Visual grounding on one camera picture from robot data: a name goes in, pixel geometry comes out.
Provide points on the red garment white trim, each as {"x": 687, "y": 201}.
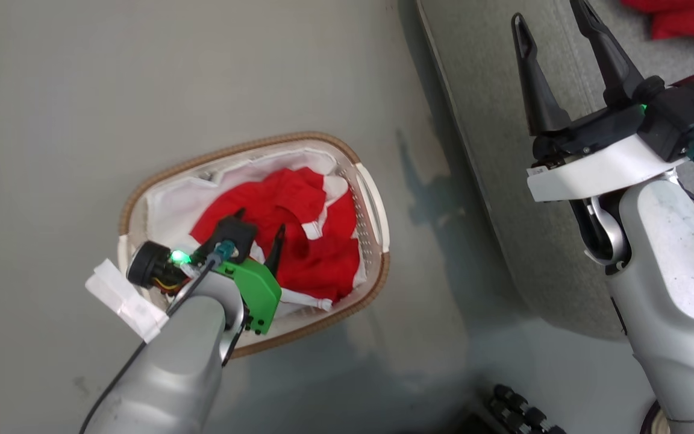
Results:
{"x": 305, "y": 235}

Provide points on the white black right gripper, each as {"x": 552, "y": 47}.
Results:
{"x": 600, "y": 160}

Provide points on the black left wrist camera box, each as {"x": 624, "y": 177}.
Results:
{"x": 160, "y": 268}

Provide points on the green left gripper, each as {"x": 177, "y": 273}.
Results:
{"x": 258, "y": 294}

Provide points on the white paper tape label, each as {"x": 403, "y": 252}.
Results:
{"x": 125, "y": 299}

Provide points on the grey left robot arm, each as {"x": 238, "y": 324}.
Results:
{"x": 172, "y": 367}

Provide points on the white laundry basket brown rim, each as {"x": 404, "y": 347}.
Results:
{"x": 371, "y": 217}

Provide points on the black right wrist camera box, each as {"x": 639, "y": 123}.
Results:
{"x": 687, "y": 114}

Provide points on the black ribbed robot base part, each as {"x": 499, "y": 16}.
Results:
{"x": 522, "y": 410}

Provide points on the white cloth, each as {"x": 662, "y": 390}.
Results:
{"x": 178, "y": 205}

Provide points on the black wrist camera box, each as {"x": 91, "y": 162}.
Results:
{"x": 160, "y": 268}
{"x": 687, "y": 114}

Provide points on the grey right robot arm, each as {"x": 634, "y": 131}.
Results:
{"x": 669, "y": 283}

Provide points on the red clothing white stripe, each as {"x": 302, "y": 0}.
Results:
{"x": 684, "y": 21}

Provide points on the grey fabric sofa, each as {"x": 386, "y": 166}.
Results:
{"x": 534, "y": 181}

